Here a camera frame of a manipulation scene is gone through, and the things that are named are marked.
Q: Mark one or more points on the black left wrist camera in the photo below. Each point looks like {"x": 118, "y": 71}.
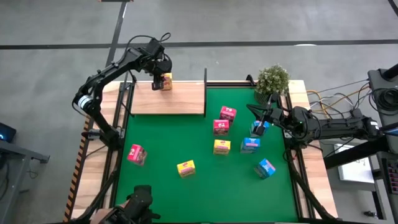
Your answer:
{"x": 154, "y": 48}

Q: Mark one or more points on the yellow black hazard tape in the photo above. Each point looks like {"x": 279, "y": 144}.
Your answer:
{"x": 76, "y": 177}

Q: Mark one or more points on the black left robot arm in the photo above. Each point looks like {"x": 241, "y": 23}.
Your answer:
{"x": 105, "y": 74}

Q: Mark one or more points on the red Froot Loops cereal box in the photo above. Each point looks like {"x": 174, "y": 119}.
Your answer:
{"x": 137, "y": 154}
{"x": 228, "y": 113}
{"x": 221, "y": 127}

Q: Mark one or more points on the black device with blue light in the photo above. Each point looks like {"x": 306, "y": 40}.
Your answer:
{"x": 7, "y": 132}

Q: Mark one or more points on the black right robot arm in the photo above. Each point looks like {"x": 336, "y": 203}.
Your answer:
{"x": 335, "y": 127}

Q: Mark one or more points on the white board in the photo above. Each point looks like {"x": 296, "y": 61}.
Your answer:
{"x": 354, "y": 171}

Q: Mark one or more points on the small black caster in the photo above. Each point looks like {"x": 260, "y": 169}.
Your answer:
{"x": 370, "y": 214}

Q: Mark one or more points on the yellow Corn Pops cereal box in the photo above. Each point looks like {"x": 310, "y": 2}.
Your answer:
{"x": 186, "y": 168}
{"x": 221, "y": 147}
{"x": 168, "y": 82}

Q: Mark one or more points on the blue Rice Krispies cereal box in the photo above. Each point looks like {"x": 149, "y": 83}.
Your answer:
{"x": 252, "y": 129}
{"x": 250, "y": 145}
{"x": 264, "y": 168}

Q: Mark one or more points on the black laptop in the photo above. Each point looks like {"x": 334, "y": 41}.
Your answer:
{"x": 390, "y": 130}

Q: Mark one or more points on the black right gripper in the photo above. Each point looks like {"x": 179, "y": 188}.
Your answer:
{"x": 276, "y": 115}

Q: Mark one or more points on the black aluminium table frame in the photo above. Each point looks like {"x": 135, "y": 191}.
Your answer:
{"x": 230, "y": 84}

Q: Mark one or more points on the wooden shelf with black frame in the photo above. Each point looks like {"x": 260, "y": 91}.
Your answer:
{"x": 180, "y": 99}

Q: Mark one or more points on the black keyboard with pink keys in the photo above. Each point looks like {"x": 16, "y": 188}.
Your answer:
{"x": 393, "y": 177}

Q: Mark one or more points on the potted plant in striped pot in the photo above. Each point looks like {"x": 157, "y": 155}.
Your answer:
{"x": 273, "y": 81}

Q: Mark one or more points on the green table mat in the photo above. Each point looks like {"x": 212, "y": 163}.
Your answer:
{"x": 186, "y": 199}

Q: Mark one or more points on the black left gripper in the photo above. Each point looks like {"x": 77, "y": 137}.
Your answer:
{"x": 161, "y": 67}

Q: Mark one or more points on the grey metal desk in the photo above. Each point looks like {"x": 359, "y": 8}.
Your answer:
{"x": 18, "y": 152}

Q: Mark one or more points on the grey equipment cart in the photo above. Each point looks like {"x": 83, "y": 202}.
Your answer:
{"x": 374, "y": 81}

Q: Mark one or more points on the black metal beam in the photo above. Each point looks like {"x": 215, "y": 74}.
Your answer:
{"x": 354, "y": 152}

